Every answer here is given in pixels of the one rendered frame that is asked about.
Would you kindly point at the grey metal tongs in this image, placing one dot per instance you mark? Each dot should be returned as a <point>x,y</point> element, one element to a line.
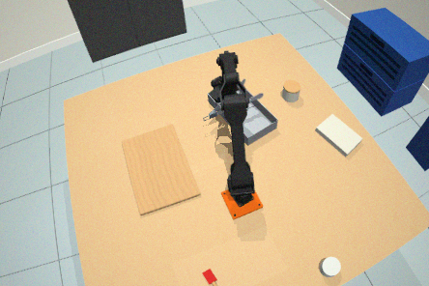
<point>214,113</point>

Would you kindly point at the grey cylinder with tan lid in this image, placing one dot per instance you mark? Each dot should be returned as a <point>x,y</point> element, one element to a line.
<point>291,91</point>

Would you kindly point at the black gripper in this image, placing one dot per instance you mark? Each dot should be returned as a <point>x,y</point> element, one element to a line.
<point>232,88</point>

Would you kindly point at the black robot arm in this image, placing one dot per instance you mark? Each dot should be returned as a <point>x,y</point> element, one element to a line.
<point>240,181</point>

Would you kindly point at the grey rectangular roasting tin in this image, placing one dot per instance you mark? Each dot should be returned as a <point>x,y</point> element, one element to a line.
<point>258,122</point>

